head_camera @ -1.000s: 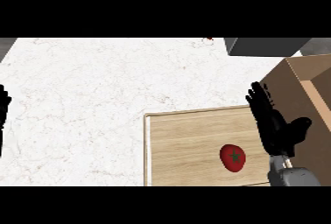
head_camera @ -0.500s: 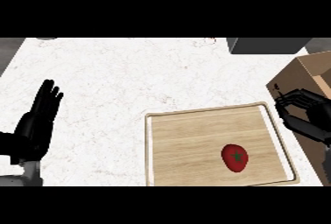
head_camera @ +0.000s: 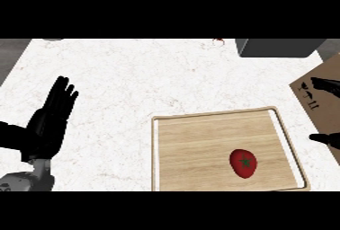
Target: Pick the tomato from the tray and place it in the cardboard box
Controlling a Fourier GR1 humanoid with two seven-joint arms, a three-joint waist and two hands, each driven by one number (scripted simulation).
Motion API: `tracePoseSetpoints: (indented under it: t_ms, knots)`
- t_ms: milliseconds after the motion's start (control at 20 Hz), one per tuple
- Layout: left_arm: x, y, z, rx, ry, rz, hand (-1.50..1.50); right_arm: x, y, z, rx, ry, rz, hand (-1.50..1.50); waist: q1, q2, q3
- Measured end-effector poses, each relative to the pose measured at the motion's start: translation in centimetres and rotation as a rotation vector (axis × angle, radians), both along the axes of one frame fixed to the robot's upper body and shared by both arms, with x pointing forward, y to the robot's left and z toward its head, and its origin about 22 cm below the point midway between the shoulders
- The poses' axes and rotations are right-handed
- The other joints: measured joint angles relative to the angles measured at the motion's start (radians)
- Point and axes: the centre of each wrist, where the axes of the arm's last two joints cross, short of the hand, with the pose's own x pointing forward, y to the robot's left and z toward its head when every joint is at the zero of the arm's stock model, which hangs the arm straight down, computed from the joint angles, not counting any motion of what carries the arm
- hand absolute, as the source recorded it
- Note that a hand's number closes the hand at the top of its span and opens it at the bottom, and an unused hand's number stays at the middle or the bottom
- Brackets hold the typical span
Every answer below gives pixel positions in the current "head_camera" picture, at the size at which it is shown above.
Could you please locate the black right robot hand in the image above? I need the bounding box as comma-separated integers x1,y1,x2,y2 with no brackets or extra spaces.
307,76,340,148

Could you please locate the wooden tray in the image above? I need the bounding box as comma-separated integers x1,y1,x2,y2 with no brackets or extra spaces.
150,105,311,192

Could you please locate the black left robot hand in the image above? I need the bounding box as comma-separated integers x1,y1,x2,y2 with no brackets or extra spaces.
0,75,79,164

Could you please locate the brown cardboard box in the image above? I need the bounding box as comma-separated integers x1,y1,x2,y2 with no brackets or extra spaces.
288,53,340,166

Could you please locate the red tomato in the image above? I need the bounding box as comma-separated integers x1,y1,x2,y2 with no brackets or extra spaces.
228,148,258,180

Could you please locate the dark grey appliance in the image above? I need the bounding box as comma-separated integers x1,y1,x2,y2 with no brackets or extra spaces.
233,38,327,58

